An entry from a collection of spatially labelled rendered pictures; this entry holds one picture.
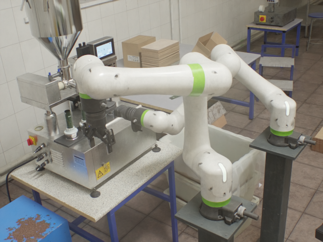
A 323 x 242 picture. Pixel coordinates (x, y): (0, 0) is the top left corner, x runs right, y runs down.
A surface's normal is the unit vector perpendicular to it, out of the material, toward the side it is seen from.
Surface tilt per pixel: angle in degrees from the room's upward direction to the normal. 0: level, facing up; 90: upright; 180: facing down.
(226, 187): 90
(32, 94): 90
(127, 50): 90
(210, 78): 69
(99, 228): 0
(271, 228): 90
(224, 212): 81
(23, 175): 0
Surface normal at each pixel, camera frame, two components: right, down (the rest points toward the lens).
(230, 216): -0.61, 0.23
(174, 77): 0.32, -0.12
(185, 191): -0.69, 0.44
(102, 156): 0.80, 0.21
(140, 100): -0.06, -0.90
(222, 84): 0.39, 0.41
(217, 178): -0.05, 0.43
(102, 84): 0.34, 0.18
